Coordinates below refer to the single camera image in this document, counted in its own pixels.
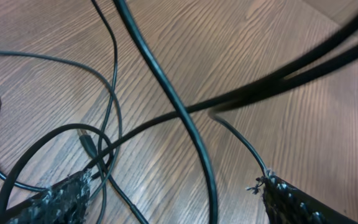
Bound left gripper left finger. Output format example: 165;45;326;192
0;171;91;224

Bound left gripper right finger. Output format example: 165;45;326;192
248;175;357;224

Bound black short cable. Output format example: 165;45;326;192
0;0;150;224

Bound black USB-A cable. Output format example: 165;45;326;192
0;0;358;224

